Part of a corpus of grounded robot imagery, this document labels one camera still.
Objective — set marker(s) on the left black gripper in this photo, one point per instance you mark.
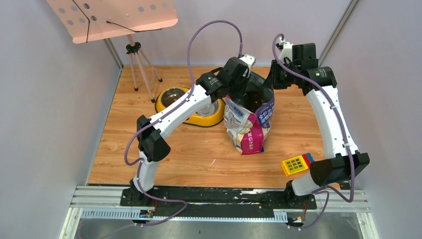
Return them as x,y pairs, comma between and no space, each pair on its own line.
243,83

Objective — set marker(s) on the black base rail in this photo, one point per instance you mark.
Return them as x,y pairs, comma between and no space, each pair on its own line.
172,196

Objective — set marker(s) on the yellow toy block calculator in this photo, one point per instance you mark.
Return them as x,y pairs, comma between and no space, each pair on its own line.
296,164

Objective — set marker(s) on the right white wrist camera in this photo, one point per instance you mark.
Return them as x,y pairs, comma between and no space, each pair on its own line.
286,49

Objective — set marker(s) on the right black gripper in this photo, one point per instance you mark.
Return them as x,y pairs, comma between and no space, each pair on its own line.
271,81

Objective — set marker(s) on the grey slotted cable duct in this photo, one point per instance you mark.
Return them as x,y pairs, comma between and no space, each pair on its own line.
201,213

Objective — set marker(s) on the cat food bag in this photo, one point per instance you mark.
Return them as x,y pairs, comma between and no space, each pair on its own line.
247,120

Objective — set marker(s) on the pink music stand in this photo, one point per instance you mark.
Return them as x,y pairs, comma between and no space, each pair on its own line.
91,20

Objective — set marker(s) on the yellow double pet bowl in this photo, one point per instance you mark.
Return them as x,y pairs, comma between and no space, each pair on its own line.
209,116

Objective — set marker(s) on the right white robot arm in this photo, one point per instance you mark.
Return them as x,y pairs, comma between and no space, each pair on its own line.
298,65

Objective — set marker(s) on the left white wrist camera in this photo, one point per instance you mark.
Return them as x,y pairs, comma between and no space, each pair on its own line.
249,60

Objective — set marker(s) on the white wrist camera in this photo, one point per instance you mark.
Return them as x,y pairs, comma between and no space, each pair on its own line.
286,49
249,60

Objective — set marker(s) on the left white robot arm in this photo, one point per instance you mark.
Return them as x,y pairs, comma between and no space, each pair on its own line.
148,146

